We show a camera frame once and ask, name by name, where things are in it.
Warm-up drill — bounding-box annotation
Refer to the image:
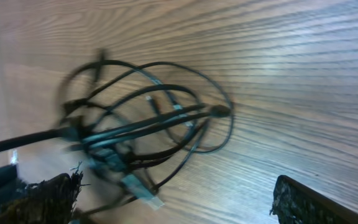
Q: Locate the thick black usb-c cable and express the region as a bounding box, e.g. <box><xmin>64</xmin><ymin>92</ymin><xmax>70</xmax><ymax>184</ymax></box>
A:
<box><xmin>0</xmin><ymin>83</ymin><xmax>232</xmax><ymax>211</ymax></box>

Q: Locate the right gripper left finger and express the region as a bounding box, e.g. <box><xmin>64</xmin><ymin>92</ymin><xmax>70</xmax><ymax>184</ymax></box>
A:
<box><xmin>0</xmin><ymin>170</ymin><xmax>83</xmax><ymax>224</ymax></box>

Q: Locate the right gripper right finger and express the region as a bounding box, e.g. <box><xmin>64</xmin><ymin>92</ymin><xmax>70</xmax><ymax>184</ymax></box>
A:
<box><xmin>270</xmin><ymin>175</ymin><xmax>358</xmax><ymax>224</ymax></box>

